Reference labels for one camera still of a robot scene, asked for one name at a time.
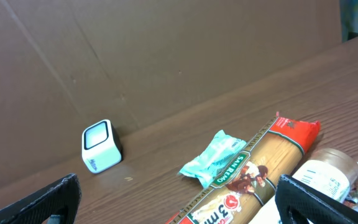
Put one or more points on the orange spaghetti pasta package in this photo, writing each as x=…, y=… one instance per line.
x=250, y=179

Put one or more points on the teal snack wrapper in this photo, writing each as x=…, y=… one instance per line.
x=206, y=166

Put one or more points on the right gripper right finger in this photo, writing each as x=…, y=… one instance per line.
x=298, y=203

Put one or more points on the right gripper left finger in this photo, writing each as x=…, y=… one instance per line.
x=57, y=203

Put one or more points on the teal object behind cardboard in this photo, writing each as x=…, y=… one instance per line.
x=349, y=19

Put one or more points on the white barcode scanner stand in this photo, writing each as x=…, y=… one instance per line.
x=101, y=147

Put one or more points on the white shampoo tube gold cap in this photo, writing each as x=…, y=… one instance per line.
x=328, y=171

